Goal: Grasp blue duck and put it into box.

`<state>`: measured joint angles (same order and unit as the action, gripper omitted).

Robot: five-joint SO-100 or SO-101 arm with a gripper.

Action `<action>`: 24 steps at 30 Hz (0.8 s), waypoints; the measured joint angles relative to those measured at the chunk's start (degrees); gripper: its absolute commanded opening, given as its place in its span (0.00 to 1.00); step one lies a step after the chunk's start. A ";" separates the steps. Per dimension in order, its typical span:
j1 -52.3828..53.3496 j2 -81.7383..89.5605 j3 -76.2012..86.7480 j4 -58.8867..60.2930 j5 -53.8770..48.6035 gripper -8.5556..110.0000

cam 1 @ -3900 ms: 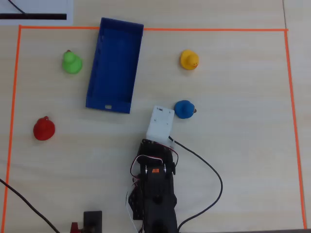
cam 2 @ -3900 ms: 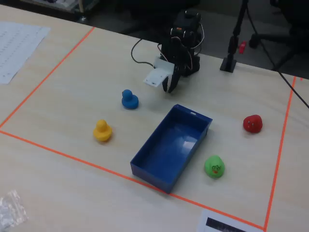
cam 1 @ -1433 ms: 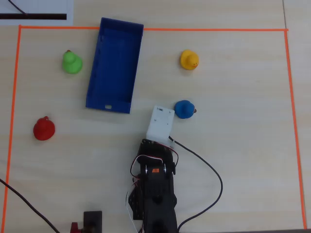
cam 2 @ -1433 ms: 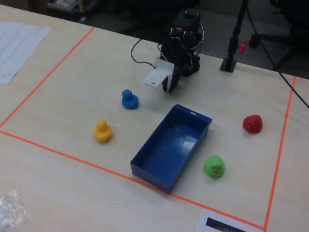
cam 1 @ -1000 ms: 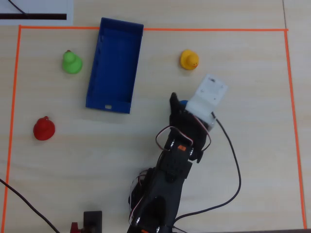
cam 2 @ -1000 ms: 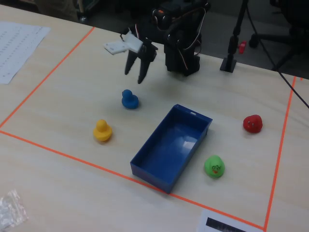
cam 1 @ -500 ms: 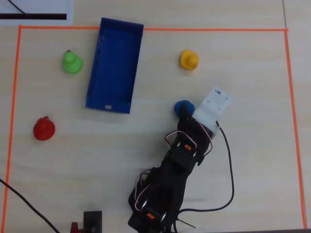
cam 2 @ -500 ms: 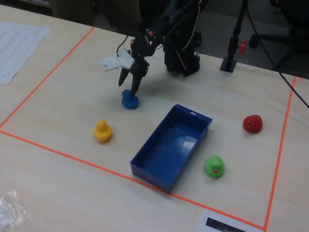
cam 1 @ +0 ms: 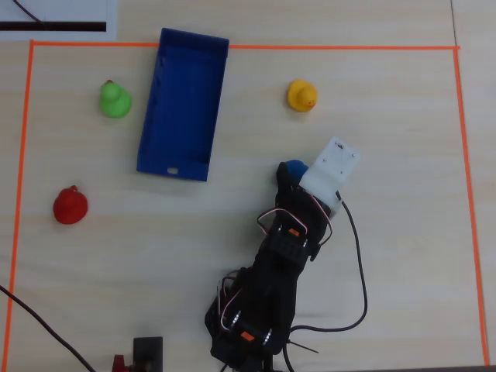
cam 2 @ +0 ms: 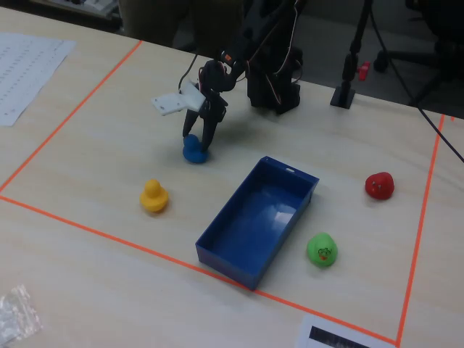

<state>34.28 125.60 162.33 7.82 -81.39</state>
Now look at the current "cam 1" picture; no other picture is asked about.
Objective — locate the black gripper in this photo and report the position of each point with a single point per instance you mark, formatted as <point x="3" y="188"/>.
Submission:
<point x="285" y="188"/>

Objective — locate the blue rubber duck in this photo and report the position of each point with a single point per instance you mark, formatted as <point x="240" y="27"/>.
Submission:
<point x="297" y="168"/>

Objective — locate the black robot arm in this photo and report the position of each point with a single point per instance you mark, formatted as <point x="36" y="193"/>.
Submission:
<point x="271" y="286"/>

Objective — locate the yellow rubber duck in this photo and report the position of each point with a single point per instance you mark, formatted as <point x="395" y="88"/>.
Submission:
<point x="302" y="97"/>

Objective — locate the blue plastic box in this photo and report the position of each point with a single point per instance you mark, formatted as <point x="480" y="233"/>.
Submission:
<point x="182" y="108"/>

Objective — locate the green rubber duck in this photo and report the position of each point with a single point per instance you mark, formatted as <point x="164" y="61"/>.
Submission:
<point x="114" y="102"/>

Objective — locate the red rubber duck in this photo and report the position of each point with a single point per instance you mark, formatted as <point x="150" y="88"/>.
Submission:
<point x="70" y="207"/>

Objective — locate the orange tape strip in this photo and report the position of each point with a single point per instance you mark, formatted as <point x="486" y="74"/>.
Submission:
<point x="470" y="193"/>
<point x="329" y="47"/>
<point x="21" y="174"/>

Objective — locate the black zip tie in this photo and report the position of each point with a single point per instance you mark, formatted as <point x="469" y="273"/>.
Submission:
<point x="304" y="346"/>

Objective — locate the red clamp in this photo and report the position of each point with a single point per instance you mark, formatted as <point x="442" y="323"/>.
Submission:
<point x="119" y="364"/>

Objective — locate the paper with black bar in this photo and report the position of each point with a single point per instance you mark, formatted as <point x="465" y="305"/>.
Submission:
<point x="77" y="15"/>

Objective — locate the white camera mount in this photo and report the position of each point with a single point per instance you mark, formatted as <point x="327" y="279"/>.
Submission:
<point x="333" y="170"/>

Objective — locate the black camera stand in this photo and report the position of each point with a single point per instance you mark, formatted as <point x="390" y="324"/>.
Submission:
<point x="148" y="354"/>

